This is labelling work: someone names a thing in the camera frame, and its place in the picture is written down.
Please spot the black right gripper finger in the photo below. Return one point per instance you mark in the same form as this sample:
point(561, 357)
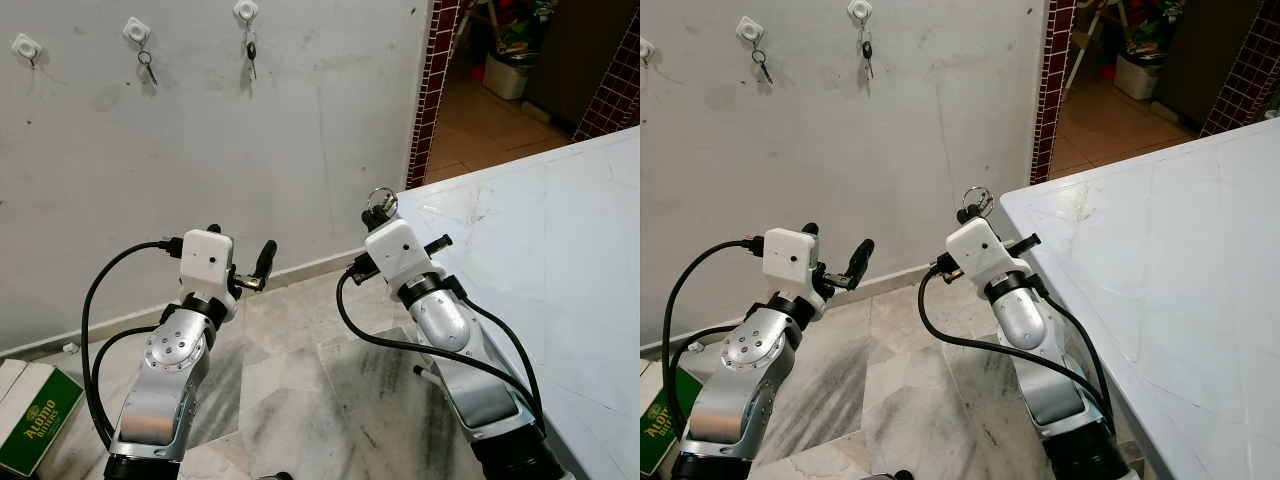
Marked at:
point(369, 217)
point(963, 213)
point(980, 210)
point(385, 212)

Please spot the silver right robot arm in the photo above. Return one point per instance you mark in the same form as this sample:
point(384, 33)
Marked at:
point(1050, 380)
point(470, 380)

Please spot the white baseboard strip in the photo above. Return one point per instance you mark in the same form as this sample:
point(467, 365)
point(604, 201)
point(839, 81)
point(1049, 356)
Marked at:
point(895, 277)
point(40, 339)

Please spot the white marble table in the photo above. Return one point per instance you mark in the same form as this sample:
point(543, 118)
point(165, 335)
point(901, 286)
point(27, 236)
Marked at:
point(540, 260)
point(1160, 280)

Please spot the dark red tiled pillar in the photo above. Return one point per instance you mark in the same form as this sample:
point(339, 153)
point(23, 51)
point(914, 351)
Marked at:
point(430, 90)
point(1055, 90)

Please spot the white plant pot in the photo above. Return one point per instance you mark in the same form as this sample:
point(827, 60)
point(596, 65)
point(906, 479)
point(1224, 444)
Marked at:
point(507, 75)
point(1137, 75)

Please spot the black car key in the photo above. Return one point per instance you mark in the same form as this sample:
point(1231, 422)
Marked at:
point(250, 50)
point(867, 50)

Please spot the wooden stand legs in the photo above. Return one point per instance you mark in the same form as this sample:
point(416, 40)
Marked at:
point(470, 25)
point(1085, 40)

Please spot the white and green cardboard box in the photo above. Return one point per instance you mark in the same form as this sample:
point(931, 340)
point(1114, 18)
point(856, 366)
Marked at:
point(660, 420)
point(35, 415)

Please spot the dark brown door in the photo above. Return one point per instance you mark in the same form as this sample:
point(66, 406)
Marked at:
point(1200, 50)
point(570, 60)

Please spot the green potted plant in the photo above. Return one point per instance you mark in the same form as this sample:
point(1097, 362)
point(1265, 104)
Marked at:
point(1160, 20)
point(525, 25)

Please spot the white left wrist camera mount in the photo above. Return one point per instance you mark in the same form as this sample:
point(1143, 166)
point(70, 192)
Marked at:
point(790, 258)
point(207, 260)

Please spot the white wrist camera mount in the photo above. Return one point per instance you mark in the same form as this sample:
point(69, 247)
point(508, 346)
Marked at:
point(398, 250)
point(980, 250)
point(207, 260)
point(790, 258)

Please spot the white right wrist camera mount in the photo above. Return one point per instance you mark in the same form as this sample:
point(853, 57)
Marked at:
point(980, 250)
point(398, 250)

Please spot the white square wall hook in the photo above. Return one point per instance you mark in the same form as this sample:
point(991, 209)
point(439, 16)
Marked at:
point(750, 30)
point(859, 10)
point(246, 10)
point(27, 46)
point(644, 48)
point(137, 30)

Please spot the dark red tiled wall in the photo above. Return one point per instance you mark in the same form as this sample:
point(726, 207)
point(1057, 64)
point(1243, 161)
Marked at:
point(1245, 80)
point(610, 90)

